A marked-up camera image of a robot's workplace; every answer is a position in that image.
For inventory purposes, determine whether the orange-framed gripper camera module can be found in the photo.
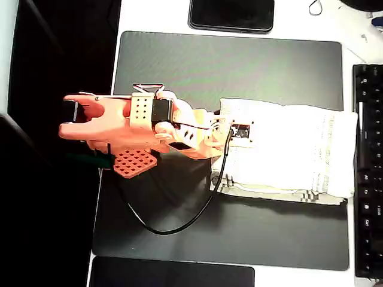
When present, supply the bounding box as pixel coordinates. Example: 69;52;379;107
229;118;256;148

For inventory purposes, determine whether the dark round object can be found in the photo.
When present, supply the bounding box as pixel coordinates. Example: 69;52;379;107
341;0;383;13

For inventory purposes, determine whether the black camera cable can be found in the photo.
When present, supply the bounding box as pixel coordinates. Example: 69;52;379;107
125;127;236;236

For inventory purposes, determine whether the white striped dish towel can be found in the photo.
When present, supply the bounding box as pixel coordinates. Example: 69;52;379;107
210;97;359;207

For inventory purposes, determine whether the black keyboard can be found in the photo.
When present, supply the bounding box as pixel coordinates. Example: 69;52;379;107
351;63;383;280

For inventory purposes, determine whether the thin wire loop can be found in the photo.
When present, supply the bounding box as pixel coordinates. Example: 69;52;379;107
308;0;324;16

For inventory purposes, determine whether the black flat rectangular device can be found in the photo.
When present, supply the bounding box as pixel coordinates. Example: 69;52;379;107
89;256;256;287

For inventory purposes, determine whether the dark grey desk mat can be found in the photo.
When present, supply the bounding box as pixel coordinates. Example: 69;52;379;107
91;29;351;273

